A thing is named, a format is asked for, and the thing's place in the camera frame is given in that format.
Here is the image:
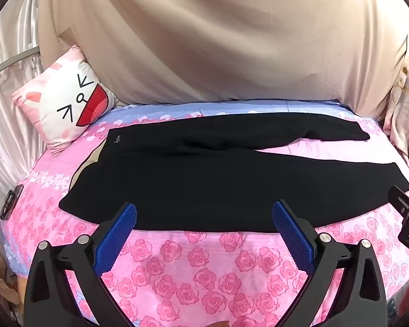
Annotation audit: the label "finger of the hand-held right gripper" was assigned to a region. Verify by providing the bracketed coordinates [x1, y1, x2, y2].
[387, 185, 409, 217]

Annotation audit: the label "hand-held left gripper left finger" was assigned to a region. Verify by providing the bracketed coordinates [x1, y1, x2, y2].
[24, 202, 138, 327]

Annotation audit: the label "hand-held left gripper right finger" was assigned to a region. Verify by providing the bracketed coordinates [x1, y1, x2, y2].
[272, 200, 388, 327]

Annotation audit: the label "black pants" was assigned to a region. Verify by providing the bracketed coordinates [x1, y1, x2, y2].
[59, 112, 409, 234]

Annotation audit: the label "pale floral cloth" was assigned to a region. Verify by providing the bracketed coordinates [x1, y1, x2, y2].
[383, 34, 409, 181]

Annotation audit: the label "pink floral bed sheet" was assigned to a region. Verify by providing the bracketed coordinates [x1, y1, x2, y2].
[0, 99, 409, 327]

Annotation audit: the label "dark phone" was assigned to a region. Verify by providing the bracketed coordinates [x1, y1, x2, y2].
[2, 184, 24, 220]

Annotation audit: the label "black eyeglasses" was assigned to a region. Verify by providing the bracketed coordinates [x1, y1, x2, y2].
[0, 191, 16, 219]

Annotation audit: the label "cat face pillow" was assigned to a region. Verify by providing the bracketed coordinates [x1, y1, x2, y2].
[12, 44, 119, 156]

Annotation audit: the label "white satin curtain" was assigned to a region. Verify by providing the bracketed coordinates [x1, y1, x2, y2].
[0, 0, 50, 219]

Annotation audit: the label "grey metal rod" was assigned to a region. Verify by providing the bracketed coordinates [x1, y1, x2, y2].
[0, 47, 41, 80]

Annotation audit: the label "beige curtain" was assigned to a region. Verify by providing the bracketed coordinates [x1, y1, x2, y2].
[34, 0, 409, 120]

